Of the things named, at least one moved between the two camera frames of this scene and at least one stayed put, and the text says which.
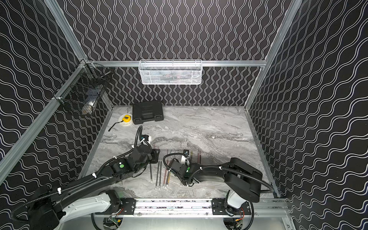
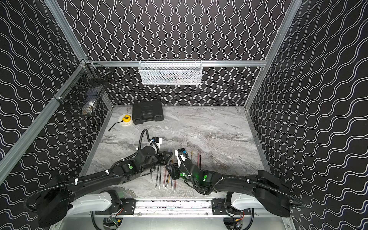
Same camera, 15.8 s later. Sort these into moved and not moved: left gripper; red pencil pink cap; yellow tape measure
Moved: left gripper
Not moved: red pencil pink cap; yellow tape measure
